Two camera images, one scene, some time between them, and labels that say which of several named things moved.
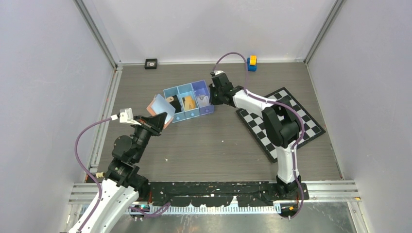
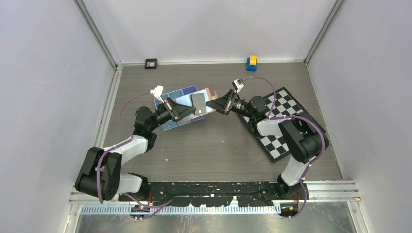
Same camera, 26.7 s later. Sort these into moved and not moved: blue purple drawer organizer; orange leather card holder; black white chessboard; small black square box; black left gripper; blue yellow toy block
Moved: blue purple drawer organizer; orange leather card holder; black left gripper
Not moved: blue yellow toy block; black white chessboard; small black square box
